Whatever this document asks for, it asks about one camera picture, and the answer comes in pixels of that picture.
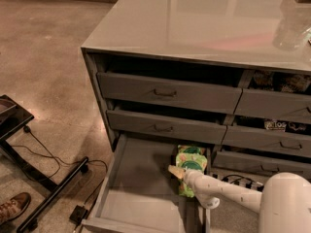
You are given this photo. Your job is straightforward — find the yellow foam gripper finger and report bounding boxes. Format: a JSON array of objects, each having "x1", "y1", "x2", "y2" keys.
[{"x1": 168, "y1": 165, "x2": 186, "y2": 180}]

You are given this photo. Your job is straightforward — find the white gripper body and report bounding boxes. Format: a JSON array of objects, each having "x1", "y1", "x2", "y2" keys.
[{"x1": 184, "y1": 169, "x2": 225, "y2": 210}]

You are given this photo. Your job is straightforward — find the green dang rice chip bag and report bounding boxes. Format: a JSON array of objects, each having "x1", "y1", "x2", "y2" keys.
[{"x1": 175, "y1": 145, "x2": 208, "y2": 198}]

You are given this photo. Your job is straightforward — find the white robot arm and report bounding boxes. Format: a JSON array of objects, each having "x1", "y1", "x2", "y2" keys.
[{"x1": 168, "y1": 165, "x2": 311, "y2": 233}]

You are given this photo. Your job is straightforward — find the open bottom left drawer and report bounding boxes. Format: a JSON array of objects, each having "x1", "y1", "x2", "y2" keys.
[{"x1": 83, "y1": 134, "x2": 206, "y2": 233}]

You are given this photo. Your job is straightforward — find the bottom right grey drawer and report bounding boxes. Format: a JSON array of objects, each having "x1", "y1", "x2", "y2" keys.
[{"x1": 212, "y1": 151, "x2": 311, "y2": 180}]

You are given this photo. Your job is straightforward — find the grey drawer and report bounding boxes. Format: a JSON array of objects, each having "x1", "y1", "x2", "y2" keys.
[
  {"x1": 212, "y1": 151, "x2": 311, "y2": 180},
  {"x1": 223, "y1": 126, "x2": 311, "y2": 157},
  {"x1": 106, "y1": 110, "x2": 226, "y2": 145},
  {"x1": 97, "y1": 73, "x2": 242, "y2": 114},
  {"x1": 235, "y1": 89, "x2": 311, "y2": 124}
]

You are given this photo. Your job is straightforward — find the middle left grey drawer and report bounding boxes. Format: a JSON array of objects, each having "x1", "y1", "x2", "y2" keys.
[{"x1": 106, "y1": 110, "x2": 226, "y2": 145}]

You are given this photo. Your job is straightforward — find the top left grey drawer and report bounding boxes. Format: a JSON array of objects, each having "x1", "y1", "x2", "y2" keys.
[{"x1": 97, "y1": 73, "x2": 242, "y2": 114}]

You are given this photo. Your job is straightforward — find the snack bags in middle drawer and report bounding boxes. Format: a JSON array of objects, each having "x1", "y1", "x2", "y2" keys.
[{"x1": 264, "y1": 119, "x2": 308, "y2": 133}]

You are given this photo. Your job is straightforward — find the snack bags in drawer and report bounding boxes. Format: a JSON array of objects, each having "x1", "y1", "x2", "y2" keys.
[
  {"x1": 250, "y1": 71, "x2": 311, "y2": 94},
  {"x1": 264, "y1": 119, "x2": 308, "y2": 133}
]

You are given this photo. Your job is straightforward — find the middle right grey drawer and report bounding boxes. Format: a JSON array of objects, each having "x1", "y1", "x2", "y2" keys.
[{"x1": 223, "y1": 126, "x2": 311, "y2": 157}]

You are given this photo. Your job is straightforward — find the top right grey drawer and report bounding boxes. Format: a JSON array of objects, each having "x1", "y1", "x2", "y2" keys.
[{"x1": 235, "y1": 89, "x2": 311, "y2": 124}]

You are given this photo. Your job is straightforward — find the grey drawer cabinet counter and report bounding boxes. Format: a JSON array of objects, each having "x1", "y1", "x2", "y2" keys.
[{"x1": 82, "y1": 0, "x2": 311, "y2": 168}]

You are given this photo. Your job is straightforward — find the snack bags in top drawer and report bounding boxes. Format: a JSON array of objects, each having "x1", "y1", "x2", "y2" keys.
[{"x1": 250, "y1": 71, "x2": 311, "y2": 94}]

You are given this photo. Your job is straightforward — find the clear object on counter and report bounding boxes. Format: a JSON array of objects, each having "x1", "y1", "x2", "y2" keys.
[{"x1": 273, "y1": 20, "x2": 311, "y2": 51}]

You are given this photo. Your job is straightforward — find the white power strip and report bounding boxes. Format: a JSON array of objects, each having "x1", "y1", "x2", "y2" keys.
[{"x1": 211, "y1": 173, "x2": 264, "y2": 192}]

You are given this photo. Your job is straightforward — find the black power adapter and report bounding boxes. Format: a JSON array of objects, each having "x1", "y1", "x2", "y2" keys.
[{"x1": 69, "y1": 206, "x2": 87, "y2": 224}]

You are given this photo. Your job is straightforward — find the brown shoe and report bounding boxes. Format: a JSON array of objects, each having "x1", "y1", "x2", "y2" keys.
[{"x1": 0, "y1": 192, "x2": 31, "y2": 225}]

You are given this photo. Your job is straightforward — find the black metal stand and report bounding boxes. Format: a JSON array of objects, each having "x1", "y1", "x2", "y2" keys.
[{"x1": 0, "y1": 95, "x2": 88, "y2": 233}]

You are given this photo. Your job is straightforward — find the black floor cable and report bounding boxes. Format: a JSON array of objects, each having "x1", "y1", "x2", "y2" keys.
[{"x1": 11, "y1": 125, "x2": 109, "y2": 209}]

